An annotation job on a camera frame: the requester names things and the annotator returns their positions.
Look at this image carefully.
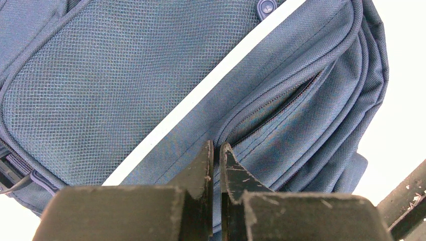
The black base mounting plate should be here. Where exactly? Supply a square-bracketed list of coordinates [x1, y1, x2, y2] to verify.
[377, 161, 425, 240]

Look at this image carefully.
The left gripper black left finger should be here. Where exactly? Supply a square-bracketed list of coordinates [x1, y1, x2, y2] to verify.
[34, 141, 214, 240]

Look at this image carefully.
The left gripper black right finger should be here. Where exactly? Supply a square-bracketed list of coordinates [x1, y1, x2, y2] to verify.
[220, 143, 392, 240]

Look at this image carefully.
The navy blue backpack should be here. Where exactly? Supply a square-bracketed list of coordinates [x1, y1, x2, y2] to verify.
[0, 0, 390, 241]

